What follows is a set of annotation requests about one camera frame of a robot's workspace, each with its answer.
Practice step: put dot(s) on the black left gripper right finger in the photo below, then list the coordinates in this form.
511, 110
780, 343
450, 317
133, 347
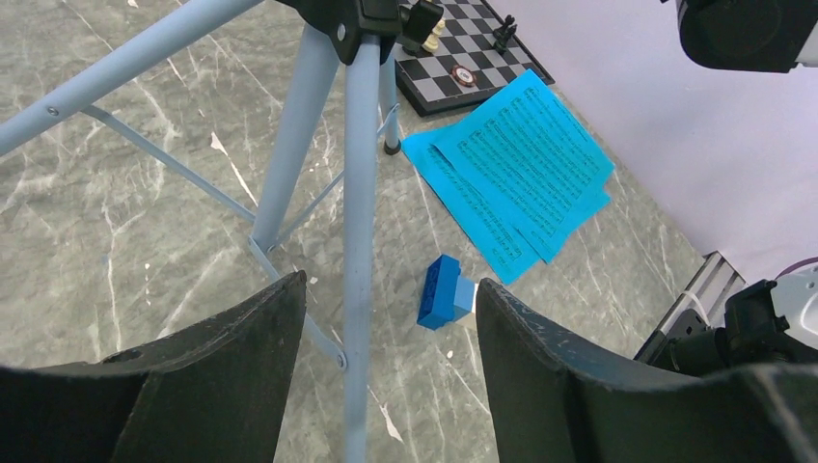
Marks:
555, 396

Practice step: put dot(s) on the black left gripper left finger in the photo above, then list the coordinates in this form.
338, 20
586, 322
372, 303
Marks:
214, 391

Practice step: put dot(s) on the blue sheet music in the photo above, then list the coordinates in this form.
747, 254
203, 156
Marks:
527, 155
505, 250

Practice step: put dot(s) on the light blue music stand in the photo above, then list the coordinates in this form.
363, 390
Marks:
358, 36

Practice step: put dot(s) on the blue white toy brick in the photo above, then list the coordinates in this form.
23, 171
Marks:
447, 296

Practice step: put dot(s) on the orange poker chip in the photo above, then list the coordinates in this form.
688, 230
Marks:
463, 76

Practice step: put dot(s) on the black white chessboard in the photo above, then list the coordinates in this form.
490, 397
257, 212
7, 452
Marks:
424, 78

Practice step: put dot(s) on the black chess pieces pair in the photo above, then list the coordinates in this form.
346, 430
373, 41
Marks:
503, 34

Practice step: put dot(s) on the cream chess piece standing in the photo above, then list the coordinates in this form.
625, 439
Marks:
431, 44

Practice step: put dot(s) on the black base frame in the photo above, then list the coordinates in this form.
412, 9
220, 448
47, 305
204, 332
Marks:
720, 321

